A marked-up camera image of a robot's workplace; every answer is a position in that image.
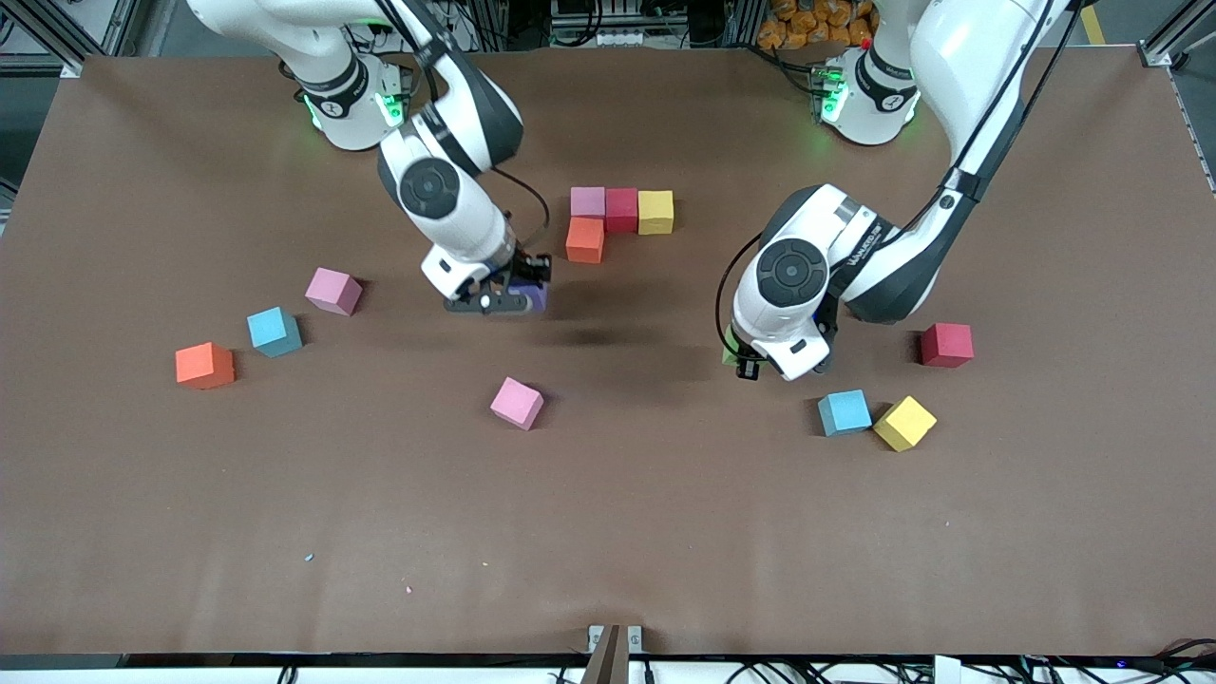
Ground orange foam cube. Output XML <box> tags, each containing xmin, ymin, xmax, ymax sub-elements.
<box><xmin>175</xmin><ymin>342</ymin><xmax>236</xmax><ymax>391</ymax></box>
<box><xmin>565</xmin><ymin>217</ymin><xmax>606</xmax><ymax>265</ymax></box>

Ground red foam cube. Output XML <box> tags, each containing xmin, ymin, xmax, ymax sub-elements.
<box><xmin>920</xmin><ymin>323</ymin><xmax>976</xmax><ymax>369</ymax></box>
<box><xmin>605</xmin><ymin>187</ymin><xmax>640</xmax><ymax>235</ymax></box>

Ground yellow foam cube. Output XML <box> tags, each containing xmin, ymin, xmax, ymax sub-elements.
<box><xmin>637</xmin><ymin>190</ymin><xmax>675</xmax><ymax>236</ymax></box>
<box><xmin>873</xmin><ymin>395</ymin><xmax>938</xmax><ymax>453</ymax></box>

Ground blue foam cube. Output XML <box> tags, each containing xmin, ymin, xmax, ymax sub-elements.
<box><xmin>247</xmin><ymin>306</ymin><xmax>304</xmax><ymax>359</ymax></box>
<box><xmin>818</xmin><ymin>389</ymin><xmax>873</xmax><ymax>438</ymax></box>

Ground black equipment rack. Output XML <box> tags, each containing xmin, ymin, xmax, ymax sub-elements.
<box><xmin>546</xmin><ymin>0</ymin><xmax>753</xmax><ymax>50</ymax></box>

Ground bag of orange snacks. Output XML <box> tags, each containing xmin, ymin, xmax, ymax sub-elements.
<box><xmin>757</xmin><ymin>0</ymin><xmax>877</xmax><ymax>50</ymax></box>

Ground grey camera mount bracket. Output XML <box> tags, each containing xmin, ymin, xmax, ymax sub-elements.
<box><xmin>587</xmin><ymin>624</ymin><xmax>644</xmax><ymax>684</ymax></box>

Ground aluminium frame profile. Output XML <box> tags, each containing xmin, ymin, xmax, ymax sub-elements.
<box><xmin>1140</xmin><ymin>0</ymin><xmax>1216</xmax><ymax>72</ymax></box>
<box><xmin>0</xmin><ymin>0</ymin><xmax>143</xmax><ymax>79</ymax></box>

